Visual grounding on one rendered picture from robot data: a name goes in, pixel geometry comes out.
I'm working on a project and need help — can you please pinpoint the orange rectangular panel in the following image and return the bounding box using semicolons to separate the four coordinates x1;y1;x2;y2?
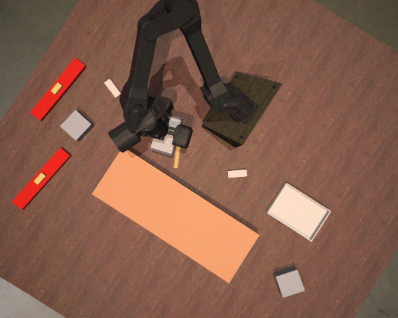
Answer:
92;150;259;283

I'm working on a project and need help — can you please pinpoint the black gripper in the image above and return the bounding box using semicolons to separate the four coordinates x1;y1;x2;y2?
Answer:
141;117;193;148

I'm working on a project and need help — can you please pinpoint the white cube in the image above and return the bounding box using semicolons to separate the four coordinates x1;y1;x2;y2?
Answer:
60;110;95;142
274;266;304;297

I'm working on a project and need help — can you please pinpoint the wooden-handled awl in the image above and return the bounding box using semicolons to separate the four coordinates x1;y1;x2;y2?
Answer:
173;146;181;168

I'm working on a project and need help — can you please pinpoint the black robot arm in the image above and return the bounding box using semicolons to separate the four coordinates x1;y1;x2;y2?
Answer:
108;0;259;153

